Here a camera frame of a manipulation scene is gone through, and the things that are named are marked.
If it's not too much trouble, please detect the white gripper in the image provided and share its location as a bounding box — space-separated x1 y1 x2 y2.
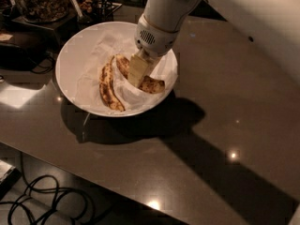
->
127 14 179 87

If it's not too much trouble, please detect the spotted banana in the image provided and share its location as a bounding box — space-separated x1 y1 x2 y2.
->
115 54 165 94
99 56 125 112

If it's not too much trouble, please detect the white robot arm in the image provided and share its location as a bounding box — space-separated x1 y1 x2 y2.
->
128 0 300 86

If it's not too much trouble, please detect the white bowl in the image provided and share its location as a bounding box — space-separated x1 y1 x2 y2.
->
54 21 179 118

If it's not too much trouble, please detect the white paper liner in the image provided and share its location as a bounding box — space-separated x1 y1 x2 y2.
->
74 32 177 116

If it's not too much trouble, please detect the dark tray stand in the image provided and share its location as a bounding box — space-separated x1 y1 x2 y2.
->
10 2 123 45

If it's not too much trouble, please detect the glass jar of nuts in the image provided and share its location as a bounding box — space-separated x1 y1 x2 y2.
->
15 0 68 23

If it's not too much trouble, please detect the grey box on floor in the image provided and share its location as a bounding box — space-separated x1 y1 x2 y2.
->
0 160 22 200

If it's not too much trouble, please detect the black device with cable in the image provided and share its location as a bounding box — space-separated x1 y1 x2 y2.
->
0 42 55 74

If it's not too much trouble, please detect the black cable on floor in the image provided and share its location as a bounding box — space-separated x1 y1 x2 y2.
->
0 153 123 225

